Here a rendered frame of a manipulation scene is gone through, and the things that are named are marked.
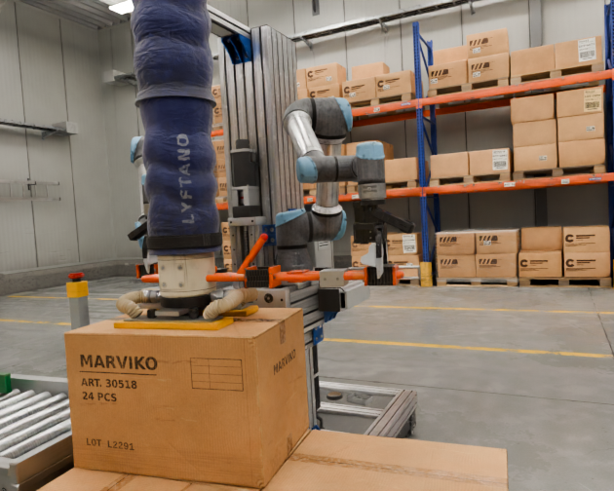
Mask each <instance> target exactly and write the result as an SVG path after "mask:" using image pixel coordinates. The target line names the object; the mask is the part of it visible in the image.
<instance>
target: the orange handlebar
mask: <svg viewBox="0 0 614 491"><path fill-rule="evenodd" d="M319 272H320V271H310V270H292V271H289V272H278V274H273V281H274V282H275V281H288V283H305V282H307V281H319V280H320V273H319ZM403 277H404V272H403V271H402V270H398V271H397V280H398V279H401V278H403ZM343 278H344V280H345V281H348V280H364V279H365V276H364V270H358V271H347V272H344V275H343ZM141 281H142V282H143V283H158V282H159V274H154V275H145V276H142V277H141ZM206 281H207V282H244V281H245V276H244V274H236V273H214V274H213V275H207V276H206Z"/></svg>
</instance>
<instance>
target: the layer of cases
mask: <svg viewBox="0 0 614 491"><path fill-rule="evenodd" d="M37 491H509V481H508V454H507V449H501V448H491V447H481V446H473V445H463V444H453V443H443V442H433V441H424V440H414V439H404V438H394V437H385V436H375V435H366V434H347V433H338V432H328V431H318V430H312V432H311V430H308V429H307V431H306V432H305V433H304V435H303V436H302V438H301V439H299V441H298V442H297V444H296V445H295V446H294V448H293V449H292V451H291V452H290V453H289V455H288V456H287V458H286V459H285V461H284V462H283V463H282V465H281V466H280V468H279V469H278V470H277V472H276V473H275V474H274V476H273V477H272V479H271V480H270V481H269V483H268V484H267V486H266V487H265V488H264V489H261V488H252V487H244V486H236V485H227V484H218V483H209V482H202V481H193V480H184V479H175V478H167V477H159V476H150V475H141V474H133V473H124V472H108V471H100V470H91V469H82V468H73V469H71V470H70V471H68V472H66V473H64V474H63V475H61V476H59V477H58V478H56V479H54V480H53V481H51V482H50V483H48V484H46V485H45V486H43V487H41V488H40V489H38V490H37Z"/></svg>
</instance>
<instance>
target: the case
mask: <svg viewBox="0 0 614 491"><path fill-rule="evenodd" d="M127 318H130V317H129V315H127V314H125V315H122V316H119V317H115V318H112V319H109V320H106V321H100V322H97V323H93V324H90V325H87V326H83V327H80V328H77V329H74V330H70V331H67V332H64V344H65V356H66V369H67V382H68V394H69V407H70V420H71V432H72V445H73V458H74V467H75V468H82V469H91V470H100V471H108V472H124V473H133V474H141V475H150V476H159V477H167V478H175V479H184V480H193V481H202V482H209V483H218V484H227V485H236V486H244V487H252V488H261V489H264V488H265V487H266V486H267V484H268V483H269V481H270V480H271V479H272V477H273V476H274V474H275V473H276V472H277V470H278V469H279V468H280V466H281V465H282V463H283V462H284V461H285V459H286V458H287V456H288V455H289V453H290V452H291V451H292V449H293V448H294V446H295V445H296V444H297V442H298V441H299V439H301V438H302V436H303V435H304V433H305V432H306V431H307V429H308V428H309V416H308V397H307V380H306V361H305V343H304V324H303V309H302V308H258V311H257V312H255V313H253V314H251V315H249V316H247V317H232V318H233V323H231V324H229V325H227V326H225V327H223V328H221V329H219V330H180V329H125V328H114V324H113V323H114V322H115V321H121V320H124V319H127Z"/></svg>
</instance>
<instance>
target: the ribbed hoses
mask: <svg viewBox="0 0 614 491"><path fill-rule="evenodd" d="M144 290H145V293H146V290H160V289H158V288H144V289H143V290H140V291H133V292H129V293H127V294H124V295H123V296H121V297H120V298H119V299H118V300H117V302H116V308H117V309H118V310H119V311H120V312H122V313H125V314H127V315H129V317H131V319H135V318H136V317H139V316H140V315H141V314H142V312H143V311H142V310H141V309H140V307H138V305H136V304H139V303H144V301H145V303H146V300H145V298H144ZM230 290H231V289H230ZM230 290H229V291H230ZM229 291H228V292H229ZM228 292H227V294H228ZM257 297H258V291H257V289H256V288H254V287H249V288H244V287H243V288H238V289H232V290H231V291H230V292H229V294H228V295H227V296H225V297H224V298H222V299H220V300H219V299H217V300H214V301H213V302H211V303H210V305H208V306H207V308H206V309H205V311H204V312H203V317H204V318H205V319H206V320H212V319H216V318H217V316H218V315H219V314H222V313H225V312H226V311H227V312H229V311H230V310H233V309H234V308H235V307H237V306H238V305H239V304H242V307H244V306H245V305H246V303H248V302H250V301H254V300H256V299H257Z"/></svg>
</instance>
